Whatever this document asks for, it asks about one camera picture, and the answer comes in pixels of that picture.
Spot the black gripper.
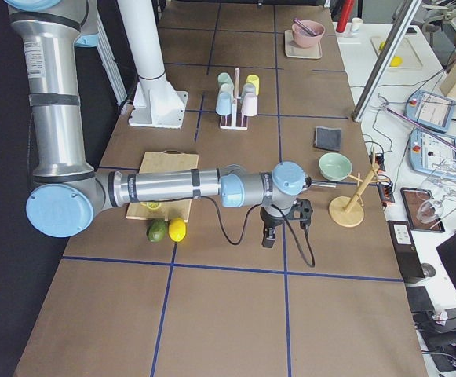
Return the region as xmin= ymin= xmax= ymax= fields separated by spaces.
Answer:
xmin=260 ymin=206 xmax=288 ymax=248

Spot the mint green cup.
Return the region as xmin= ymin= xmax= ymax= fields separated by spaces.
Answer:
xmin=217 ymin=71 xmax=233 ymax=86

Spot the light blue cup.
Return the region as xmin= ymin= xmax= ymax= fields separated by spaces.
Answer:
xmin=216 ymin=91 xmax=232 ymax=116

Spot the grey cup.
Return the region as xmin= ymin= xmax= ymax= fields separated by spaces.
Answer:
xmin=241 ymin=82 xmax=257 ymax=101

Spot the cream white cup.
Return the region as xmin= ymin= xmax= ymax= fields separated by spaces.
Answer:
xmin=219 ymin=82 xmax=234 ymax=97

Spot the yellow cup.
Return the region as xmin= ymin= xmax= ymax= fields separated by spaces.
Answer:
xmin=246 ymin=74 xmax=260 ymax=95

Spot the white paper cup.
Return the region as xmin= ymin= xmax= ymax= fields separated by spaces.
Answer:
xmin=350 ymin=17 xmax=363 ymax=34

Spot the stainless steel scoop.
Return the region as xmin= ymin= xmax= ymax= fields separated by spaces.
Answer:
xmin=305 ymin=176 xmax=337 ymax=189

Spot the wooden mug tree stand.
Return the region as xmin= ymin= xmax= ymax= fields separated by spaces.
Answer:
xmin=328 ymin=148 xmax=386 ymax=228

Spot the whole yellow lemon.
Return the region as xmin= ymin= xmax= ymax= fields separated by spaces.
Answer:
xmin=168 ymin=218 xmax=187 ymax=242

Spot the mint green bowl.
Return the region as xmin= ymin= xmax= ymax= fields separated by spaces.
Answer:
xmin=319 ymin=152 xmax=352 ymax=181

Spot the green avocado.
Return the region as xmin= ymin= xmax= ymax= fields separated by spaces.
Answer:
xmin=146 ymin=219 xmax=167 ymax=243

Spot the grey folded cloth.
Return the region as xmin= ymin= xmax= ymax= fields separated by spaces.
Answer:
xmin=314 ymin=126 xmax=342 ymax=152

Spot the lemon slice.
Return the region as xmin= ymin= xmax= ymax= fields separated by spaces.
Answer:
xmin=141 ymin=202 xmax=161 ymax=210

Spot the bamboo cutting board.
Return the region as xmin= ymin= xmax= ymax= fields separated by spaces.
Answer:
xmin=126 ymin=151 xmax=199 ymax=222

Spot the blue teach pendant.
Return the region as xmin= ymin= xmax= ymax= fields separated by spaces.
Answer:
xmin=405 ymin=90 xmax=456 ymax=134
xmin=408 ymin=129 xmax=456 ymax=174

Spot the beige serving tray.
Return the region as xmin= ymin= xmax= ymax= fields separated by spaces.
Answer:
xmin=284 ymin=30 xmax=322 ymax=60

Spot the pink bowl with ice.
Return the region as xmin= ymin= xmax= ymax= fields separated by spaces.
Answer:
xmin=292 ymin=20 xmax=325 ymax=48

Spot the white tray with lemons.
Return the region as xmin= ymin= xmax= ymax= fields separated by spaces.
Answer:
xmin=370 ymin=36 xmax=423 ymax=69

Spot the red thermos bottle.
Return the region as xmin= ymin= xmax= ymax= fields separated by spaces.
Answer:
xmin=336 ymin=0 xmax=355 ymax=34

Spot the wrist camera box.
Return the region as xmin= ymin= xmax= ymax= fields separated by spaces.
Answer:
xmin=286 ymin=198 xmax=313 ymax=231

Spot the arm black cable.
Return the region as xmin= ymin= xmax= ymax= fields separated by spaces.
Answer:
xmin=203 ymin=196 xmax=317 ymax=269

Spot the white wire cup rack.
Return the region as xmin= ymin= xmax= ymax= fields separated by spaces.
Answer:
xmin=219 ymin=67 xmax=246 ymax=130

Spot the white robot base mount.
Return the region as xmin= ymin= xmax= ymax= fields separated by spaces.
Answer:
xmin=118 ymin=0 xmax=188 ymax=129

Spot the aluminium frame post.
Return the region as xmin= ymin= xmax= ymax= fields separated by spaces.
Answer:
xmin=352 ymin=0 xmax=422 ymax=123

